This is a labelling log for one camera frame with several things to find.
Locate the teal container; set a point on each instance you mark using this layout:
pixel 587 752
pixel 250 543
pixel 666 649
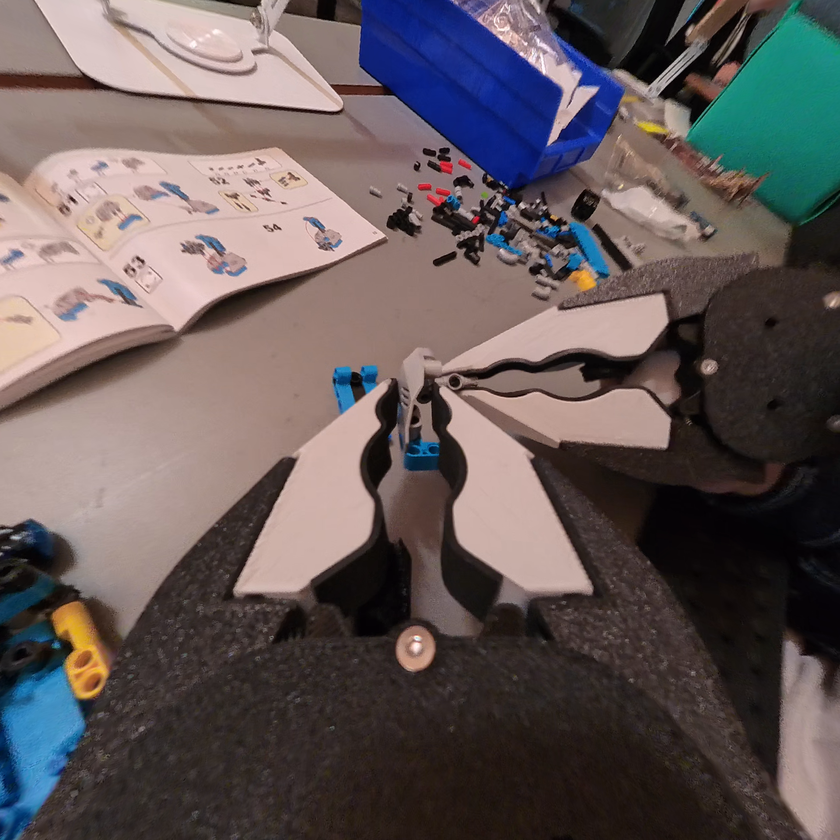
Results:
pixel 774 98

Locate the white stand base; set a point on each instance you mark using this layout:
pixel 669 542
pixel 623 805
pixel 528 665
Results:
pixel 295 72

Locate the blue plastic bin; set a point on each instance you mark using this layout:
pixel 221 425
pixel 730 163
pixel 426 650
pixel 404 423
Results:
pixel 459 85

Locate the blue beams black axle assembly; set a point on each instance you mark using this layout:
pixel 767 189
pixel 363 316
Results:
pixel 344 387

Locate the open instruction booklet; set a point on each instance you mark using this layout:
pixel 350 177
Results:
pixel 197 216

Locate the dark denim jeans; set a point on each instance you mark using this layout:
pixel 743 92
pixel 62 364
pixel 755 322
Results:
pixel 814 525

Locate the pile of small brick parts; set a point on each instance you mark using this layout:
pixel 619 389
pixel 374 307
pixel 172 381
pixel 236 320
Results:
pixel 499 223

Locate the wooden model kit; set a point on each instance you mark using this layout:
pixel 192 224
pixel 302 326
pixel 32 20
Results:
pixel 722 174

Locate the grey connector with black pin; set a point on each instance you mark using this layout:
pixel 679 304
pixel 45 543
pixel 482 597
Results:
pixel 454 380

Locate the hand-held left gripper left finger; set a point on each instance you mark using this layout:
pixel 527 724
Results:
pixel 315 518

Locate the blue grey brick assembly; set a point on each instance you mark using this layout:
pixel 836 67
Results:
pixel 413 380

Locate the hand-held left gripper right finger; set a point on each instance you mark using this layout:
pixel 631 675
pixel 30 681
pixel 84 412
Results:
pixel 518 518

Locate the grey desk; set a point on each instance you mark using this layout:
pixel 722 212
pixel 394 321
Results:
pixel 197 459

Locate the blue yellow brick vehicle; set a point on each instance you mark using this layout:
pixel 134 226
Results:
pixel 33 722

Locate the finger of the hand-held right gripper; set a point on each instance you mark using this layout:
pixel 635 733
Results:
pixel 604 423
pixel 577 328

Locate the black rubber tire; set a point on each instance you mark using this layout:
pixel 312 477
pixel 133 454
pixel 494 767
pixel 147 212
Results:
pixel 586 205

